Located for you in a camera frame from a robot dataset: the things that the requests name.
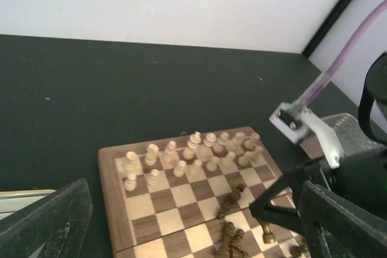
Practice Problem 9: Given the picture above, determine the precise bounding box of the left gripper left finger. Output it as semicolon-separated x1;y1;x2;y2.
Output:
1;178;93;257

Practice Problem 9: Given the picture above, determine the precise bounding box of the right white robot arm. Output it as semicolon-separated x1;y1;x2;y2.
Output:
249;53;386;243

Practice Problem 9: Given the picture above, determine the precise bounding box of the pink rimmed metal tray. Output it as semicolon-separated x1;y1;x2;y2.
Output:
300;113;381;158

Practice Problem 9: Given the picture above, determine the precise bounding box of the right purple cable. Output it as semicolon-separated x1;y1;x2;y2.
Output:
294;0;387;111

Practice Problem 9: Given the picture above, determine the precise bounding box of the row of white chess pieces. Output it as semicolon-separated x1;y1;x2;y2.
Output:
116;131;271;196

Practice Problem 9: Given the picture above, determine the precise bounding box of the dark lying queen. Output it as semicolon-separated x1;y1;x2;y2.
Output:
216;183;246;219

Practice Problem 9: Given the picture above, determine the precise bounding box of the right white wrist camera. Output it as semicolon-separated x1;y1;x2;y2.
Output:
269;102;345;169

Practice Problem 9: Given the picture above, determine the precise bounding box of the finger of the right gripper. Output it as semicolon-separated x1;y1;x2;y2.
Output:
249;161;324;237

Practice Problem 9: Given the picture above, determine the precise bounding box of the pile of dark chess pieces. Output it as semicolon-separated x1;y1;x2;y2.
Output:
214;222;311;257

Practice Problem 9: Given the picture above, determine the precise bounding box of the wooden chess board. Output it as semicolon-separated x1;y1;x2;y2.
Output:
97;126;312;258

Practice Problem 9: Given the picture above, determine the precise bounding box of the gold rimmed metal tray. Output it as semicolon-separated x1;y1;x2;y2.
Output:
0;189;55;219

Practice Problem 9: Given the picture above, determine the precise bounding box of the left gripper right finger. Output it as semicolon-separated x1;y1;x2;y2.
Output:
299;181;386;257

